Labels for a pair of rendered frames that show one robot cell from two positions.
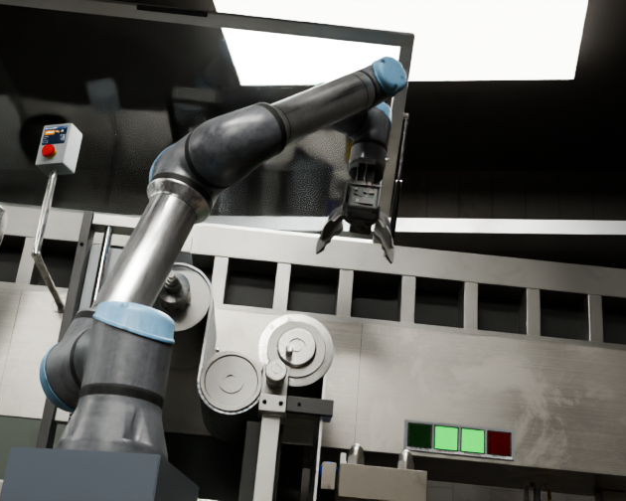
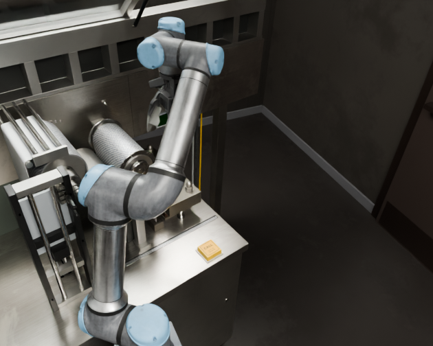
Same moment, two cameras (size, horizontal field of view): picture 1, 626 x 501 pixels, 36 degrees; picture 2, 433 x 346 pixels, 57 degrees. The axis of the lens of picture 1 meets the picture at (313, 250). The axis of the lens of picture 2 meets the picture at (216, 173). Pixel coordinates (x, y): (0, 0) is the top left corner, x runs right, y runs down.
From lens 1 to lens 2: 1.74 m
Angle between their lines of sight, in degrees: 73
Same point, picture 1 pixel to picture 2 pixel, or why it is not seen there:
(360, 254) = (118, 31)
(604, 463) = (232, 98)
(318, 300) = (91, 55)
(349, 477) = (172, 209)
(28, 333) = not seen: outside the picture
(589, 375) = (231, 61)
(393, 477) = (189, 200)
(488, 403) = not seen: hidden behind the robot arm
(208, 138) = (147, 215)
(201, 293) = (78, 165)
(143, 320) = (164, 337)
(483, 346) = not seen: hidden behind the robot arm
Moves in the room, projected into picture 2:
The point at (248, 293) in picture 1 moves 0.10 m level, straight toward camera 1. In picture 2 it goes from (47, 66) to (58, 75)
